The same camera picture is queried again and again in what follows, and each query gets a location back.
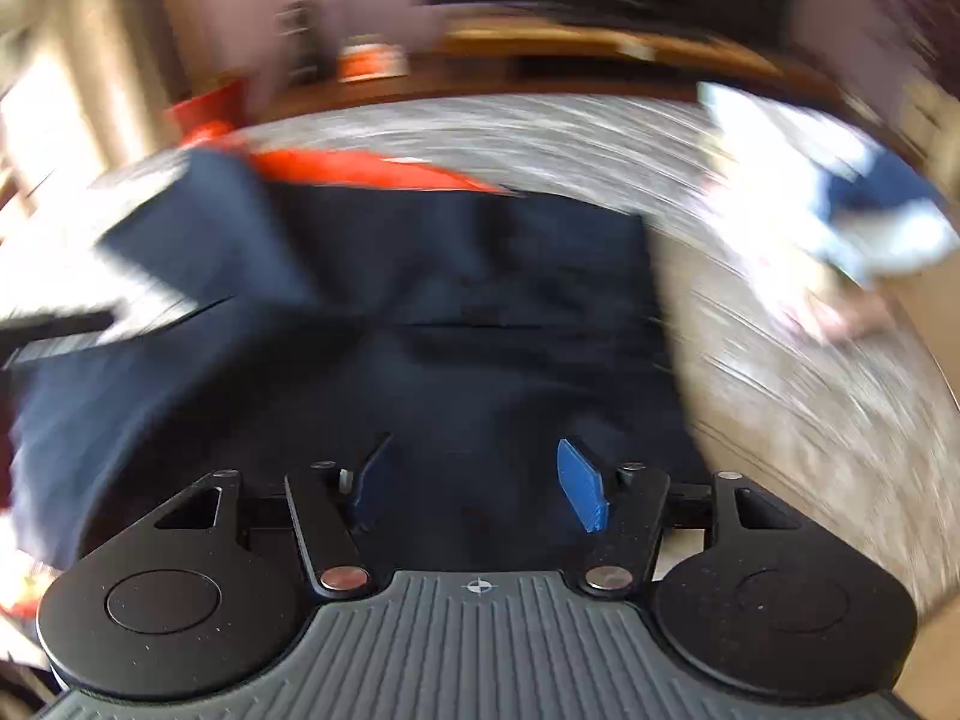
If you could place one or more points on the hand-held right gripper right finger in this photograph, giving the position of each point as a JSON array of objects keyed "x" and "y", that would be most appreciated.
[{"x": 585, "y": 484}]

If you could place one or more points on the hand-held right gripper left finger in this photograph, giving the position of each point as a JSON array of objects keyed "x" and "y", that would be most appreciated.
[{"x": 371, "y": 487}]

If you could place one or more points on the navy jacket with orange lining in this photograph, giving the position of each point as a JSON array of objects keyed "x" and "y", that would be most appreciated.
[{"x": 465, "y": 330}]

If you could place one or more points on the pile of white clothes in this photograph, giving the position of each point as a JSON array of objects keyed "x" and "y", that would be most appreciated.
[{"x": 840, "y": 187}]

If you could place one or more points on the beige curtain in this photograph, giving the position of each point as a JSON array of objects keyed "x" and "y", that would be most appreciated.
[{"x": 112, "y": 75}]

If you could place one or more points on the potted tree in red pot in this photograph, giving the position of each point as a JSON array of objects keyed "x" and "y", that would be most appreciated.
[{"x": 210, "y": 109}]

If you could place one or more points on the black cylindrical appliance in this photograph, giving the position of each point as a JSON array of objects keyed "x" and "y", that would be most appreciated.
[{"x": 304, "y": 41}]

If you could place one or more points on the dark wooden low cabinet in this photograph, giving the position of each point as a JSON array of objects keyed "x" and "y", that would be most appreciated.
[{"x": 390, "y": 94}]

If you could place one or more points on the orange and white box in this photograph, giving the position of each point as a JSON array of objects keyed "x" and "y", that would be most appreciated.
[{"x": 371, "y": 64}]

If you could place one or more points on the light wooden television stand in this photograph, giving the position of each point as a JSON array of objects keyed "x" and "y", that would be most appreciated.
[{"x": 600, "y": 49}]

